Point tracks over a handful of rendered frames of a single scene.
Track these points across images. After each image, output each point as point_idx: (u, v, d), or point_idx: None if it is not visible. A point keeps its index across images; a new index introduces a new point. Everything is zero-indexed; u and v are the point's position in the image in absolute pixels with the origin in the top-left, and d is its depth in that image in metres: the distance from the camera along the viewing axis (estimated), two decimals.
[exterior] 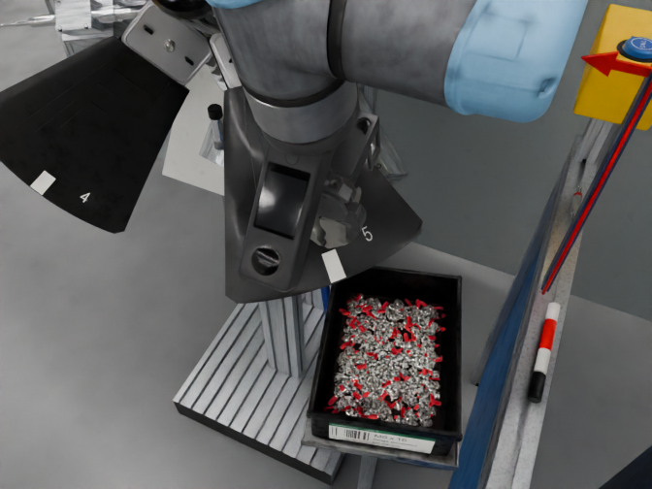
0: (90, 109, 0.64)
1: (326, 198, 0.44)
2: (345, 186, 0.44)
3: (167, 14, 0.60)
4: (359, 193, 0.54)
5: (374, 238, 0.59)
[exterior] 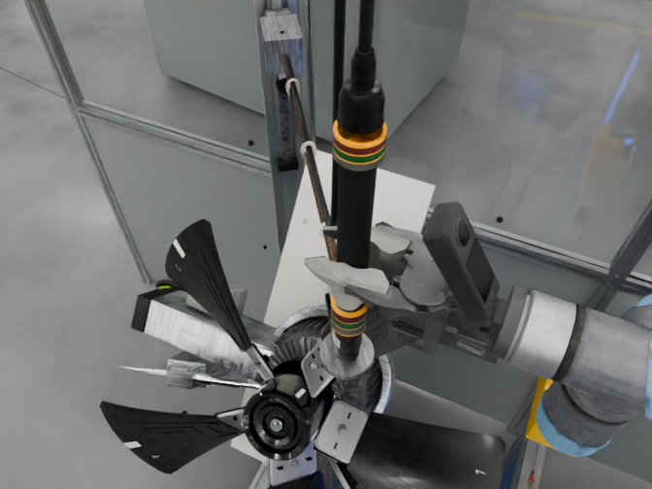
0: (180, 433, 0.98)
1: (438, 295, 0.51)
2: (438, 314, 0.51)
3: None
4: (349, 308, 0.57)
5: None
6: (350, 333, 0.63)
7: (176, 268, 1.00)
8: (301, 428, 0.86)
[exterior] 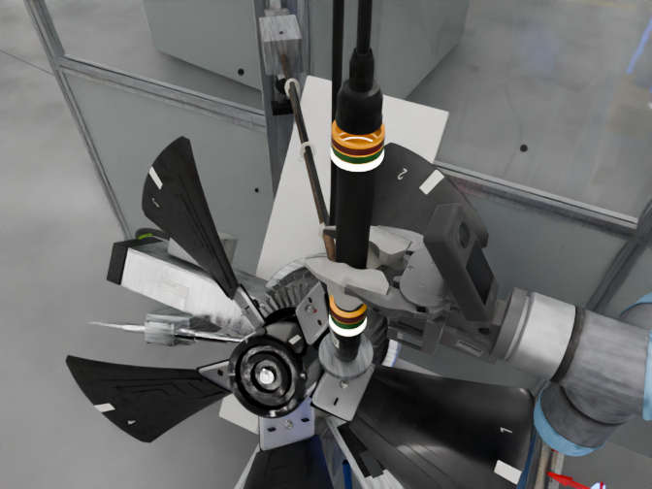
0: (158, 392, 0.86)
1: (438, 296, 0.51)
2: (437, 315, 0.51)
3: None
4: (349, 308, 0.57)
5: None
6: (349, 333, 0.63)
7: (153, 204, 0.87)
8: (295, 379, 0.74)
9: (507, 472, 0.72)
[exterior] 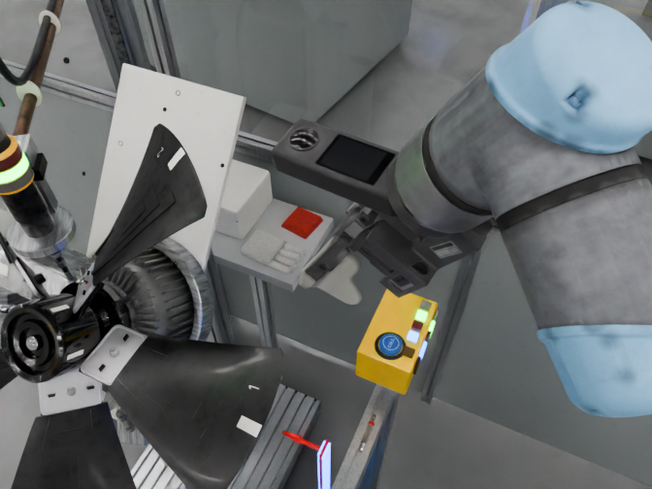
0: None
1: (353, 212, 0.44)
2: (359, 232, 0.43)
3: None
4: (354, 297, 0.51)
5: None
6: (1, 189, 0.54)
7: None
8: (56, 345, 0.78)
9: (248, 427, 0.75)
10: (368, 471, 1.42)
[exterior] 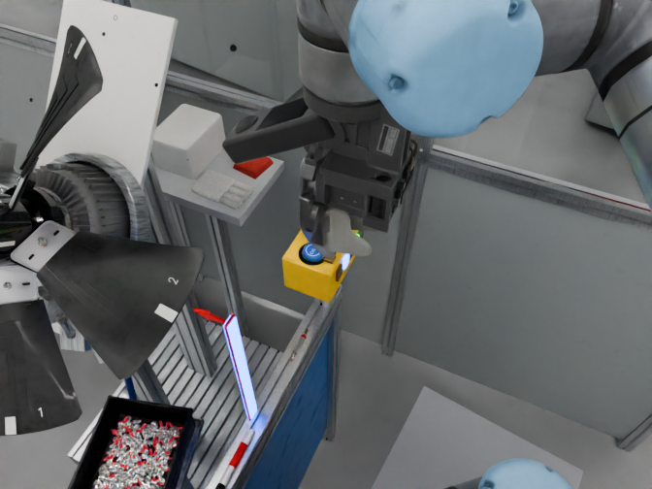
0: None
1: (306, 162, 0.46)
2: (313, 171, 0.44)
3: None
4: (363, 247, 0.51)
5: None
6: None
7: (69, 45, 0.85)
8: None
9: (10, 426, 0.94)
10: (315, 402, 1.48)
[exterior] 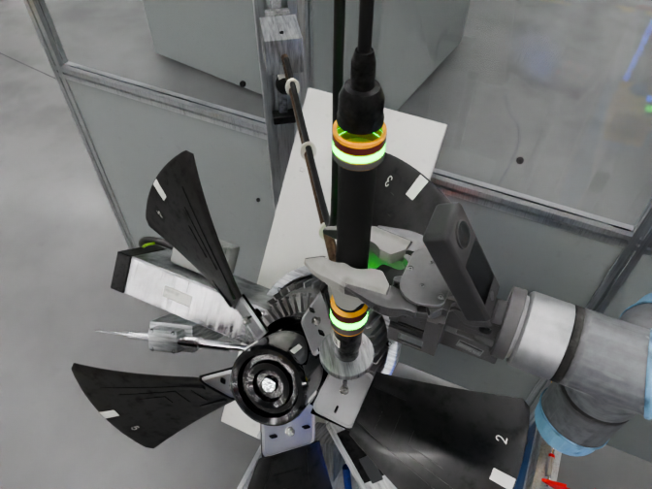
0: (203, 254, 0.82)
1: (438, 296, 0.51)
2: (437, 315, 0.51)
3: (260, 331, 0.81)
4: (349, 308, 0.57)
5: (133, 430, 0.95)
6: (350, 333, 0.63)
7: (385, 177, 0.76)
8: (277, 411, 0.77)
9: None
10: None
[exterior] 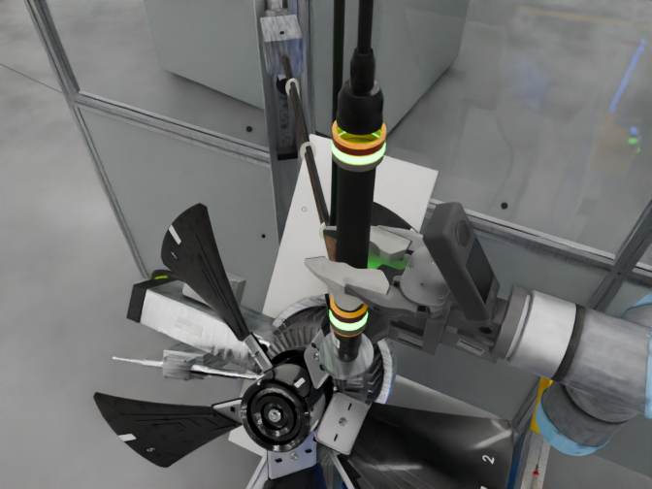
0: (214, 294, 0.90)
1: (438, 295, 0.51)
2: (438, 314, 0.51)
3: (267, 365, 0.89)
4: (349, 308, 0.57)
5: (148, 451, 1.03)
6: (349, 333, 0.63)
7: None
8: (282, 439, 0.85)
9: None
10: None
